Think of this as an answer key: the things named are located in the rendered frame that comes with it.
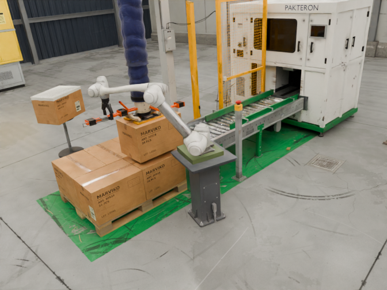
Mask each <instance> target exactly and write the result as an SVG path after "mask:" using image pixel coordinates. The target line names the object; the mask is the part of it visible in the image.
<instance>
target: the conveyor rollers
mask: <svg viewBox="0 0 387 290"><path fill-rule="evenodd" d="M281 100H284V99H281V98H276V97H271V96H268V97H266V98H263V99H260V100H258V101H256V102H253V103H251V104H249V105H246V106H243V107H242V118H243V117H245V116H248V115H250V114H252V113H255V112H257V111H259V110H261V109H264V108H266V107H268V106H270V105H273V104H275V103H277V102H279V101H281ZM234 121H235V110H234V111H232V112H229V113H227V114H225V115H222V116H219V117H217V118H215V119H212V120H210V121H207V122H205V121H204V122H203V123H201V122H200V123H199V124H205V125H206V126H208V128H209V130H210V139H213V138H215V137H217V136H219V135H221V134H223V133H225V132H228V131H230V123H232V122H234ZM196 126H197V124H195V125H194V127H192V126H190V127H189V128H190V129H191V130H192V131H193V130H194V128H195V127H196Z"/></svg>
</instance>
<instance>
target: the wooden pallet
mask: <svg viewBox="0 0 387 290"><path fill-rule="evenodd" d="M171 189H173V190H172V191H171V192H169V193H167V194H165V195H163V196H161V197H159V198H157V199H156V200H154V201H153V200H152V199H154V198H156V197H158V196H160V195H162V194H164V193H165V192H167V191H169V190H171ZM185 190H187V180H185V181H183V182H181V183H179V184H177V185H175V186H173V187H171V188H169V189H168V190H166V191H164V192H162V193H160V194H158V195H156V196H154V197H152V198H151V199H149V200H146V201H145V202H143V203H142V204H139V205H137V206H136V207H134V208H132V209H130V210H128V211H126V212H124V213H123V214H121V215H119V216H117V217H115V218H113V219H111V220H109V221H107V222H106V223H104V224H102V225H100V226H98V225H97V224H96V223H95V222H94V221H93V220H92V219H91V218H89V217H88V216H87V215H86V214H85V213H84V212H83V211H81V210H80V209H79V208H78V207H77V206H76V205H75V204H74V203H73V202H72V201H71V200H70V199H68V198H67V197H66V196H65V195H64V194H63V193H62V192H61V191H59V192H60V196H61V198H62V201H64V202H65V203H66V202H68V201H69V202H70V203H71V204H72V205H73V206H75V209H76V212H77V215H78V216H79V217H80V218H81V219H82V220H83V219H85V218H87V219H88V220H89V221H91V222H92V223H93V224H94V225H95V228H96V233H97V234H98V235H99V236H100V237H103V236H104V235H106V234H109V233H110V232H112V231H114V230H115V229H117V228H119V227H121V226H123V225H124V224H126V223H128V222H130V221H132V220H134V219H135V218H137V217H139V216H140V215H143V214H144V213H146V212H148V211H150V210H151V209H153V208H155V207H157V206H159V205H160V204H162V203H164V202H166V201H168V200H169V199H171V198H173V197H174V196H177V195H178V194H180V193H182V192H184V191H185ZM135 208H138V209H137V210H135V211H134V212H131V213H129V214H128V215H126V216H124V217H122V218H121V219H119V220H117V221H115V222H113V223H112V221H113V220H115V219H117V218H119V217H121V216H123V215H125V214H126V213H128V212H130V211H132V210H133V209H135Z"/></svg>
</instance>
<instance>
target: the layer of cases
mask: <svg viewBox="0 0 387 290"><path fill-rule="evenodd" d="M175 150H177V148H175V149H173V150H170V151H168V152H166V153H164V154H161V155H159V156H157V157H155V158H152V159H149V160H148V161H145V162H143V163H139V162H137V161H136V160H134V159H132V158H130V157H129V156H127V155H125V154H124V153H122V152H121V148H120V142H119V137H116V138H113V139H112V140H108V141H106V142H102V143H100V144H97V145H95V146H91V147H89V148H86V149H84V150H81V151H78V152H75V153H73V154H70V155H67V156H65V157H62V158H59V159H56V160H54V161H51V163H52V167H53V169H54V173H55V177H56V180H57V183H58V187H59V190H60V191H61V192H62V193H63V194H64V195H65V196H66V197H67V198H68V199H70V200H71V201H72V202H73V203H74V204H75V205H76V206H77V207H78V208H79V209H80V210H81V211H83V212H84V213H85V214H86V215H87V216H88V217H89V218H91V219H92V220H93V221H94V222H95V223H96V224H97V225H98V226H100V225H102V224H104V223H106V222H107V221H109V220H111V219H113V218H115V217H117V216H119V215H121V214H123V213H124V212H126V211H128V210H130V209H132V208H134V207H136V206H137V205H139V204H142V203H143V202H145V201H146V200H149V199H151V198H152V197H154V196H156V195H158V194H160V193H162V192H164V191H166V190H168V189H169V188H171V187H173V186H175V185H177V184H179V183H181V182H183V181H185V180H186V172H185V167H184V166H183V165H182V164H181V163H180V162H179V161H178V160H177V159H176V158H175V157H174V156H173V155H172V154H171V153H170V152H171V151H175Z"/></svg>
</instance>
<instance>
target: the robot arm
mask: <svg viewBox="0 0 387 290"><path fill-rule="evenodd" d="M129 91H141V92H144V95H143V98H144V101H145V102H146V103H147V104H149V105H151V106H153V107H155V108H158V110H159V111H160V112H161V113H162V114H163V115H164V116H165V117H166V118H167V120H168V121H169V122H170V123H171V124H172V125H173V126H174V127H175V128H176V130H177V131H178V132H179V133H180V134H181V136H182V137H183V138H184V143H185V145H186V147H187V149H188V152H189V153H190V154H191V155H193V156H202V155H204V154H207V153H209V152H213V151H215V149H213V148H212V147H213V146H214V144H213V143H211V144H210V130H209V128H208V126H206V125H205V124H198V125H197V126H196V127H195V128H194V130H193V131H192V130H191V129H190V128H189V126H187V125H186V123H185V122H184V121H183V120H182V119H181V118H180V116H179V115H178V114H177V113H176V112H175V111H174V110H173V109H172V107H171V106H170V105H169V104H168V103H167V102H166V101H165V97H164V94H166V93H167V92H168V86H167V85H166V84H164V83H157V82H153V83H143V84H137V85H127V86H120V87H112V88H109V86H108V81H107V79H106V77H104V76H100V77H97V80H96V83H95V84H94V85H91V87H90V88H88V95H89V96H90V97H93V98H95V97H100V98H101V101H102V106H101V109H102V110H103V114H104V115H107V113H106V110H105V108H106V107H107V108H108V110H109V112H110V118H111V120H113V110H112V107H111V104H109V94H114V93H124V92H129Z"/></svg>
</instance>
